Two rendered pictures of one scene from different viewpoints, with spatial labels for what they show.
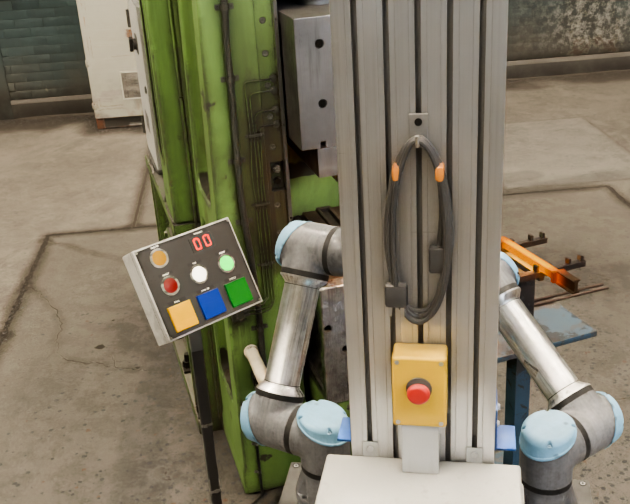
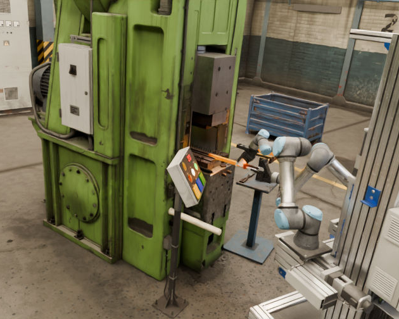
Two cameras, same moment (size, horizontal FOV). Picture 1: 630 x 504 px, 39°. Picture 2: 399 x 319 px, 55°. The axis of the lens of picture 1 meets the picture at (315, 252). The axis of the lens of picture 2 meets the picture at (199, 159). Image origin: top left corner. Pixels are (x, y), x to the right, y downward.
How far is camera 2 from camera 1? 1.96 m
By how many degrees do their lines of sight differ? 39
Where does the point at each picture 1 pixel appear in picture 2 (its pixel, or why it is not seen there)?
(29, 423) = (8, 288)
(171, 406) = (83, 257)
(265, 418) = (294, 216)
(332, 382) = (208, 216)
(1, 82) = not seen: outside the picture
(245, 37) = (187, 65)
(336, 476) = not seen: outside the picture
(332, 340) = (210, 197)
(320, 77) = (217, 83)
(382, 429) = not seen: outside the picture
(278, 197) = (186, 137)
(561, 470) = not seen: hidden behind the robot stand
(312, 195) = not seen: hidden behind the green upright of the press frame
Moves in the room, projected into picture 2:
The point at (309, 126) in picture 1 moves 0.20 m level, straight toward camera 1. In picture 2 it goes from (212, 104) to (232, 111)
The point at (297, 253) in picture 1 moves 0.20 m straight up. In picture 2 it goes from (290, 149) to (296, 115)
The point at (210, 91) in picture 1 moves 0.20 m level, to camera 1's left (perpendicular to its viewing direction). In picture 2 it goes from (174, 89) to (149, 91)
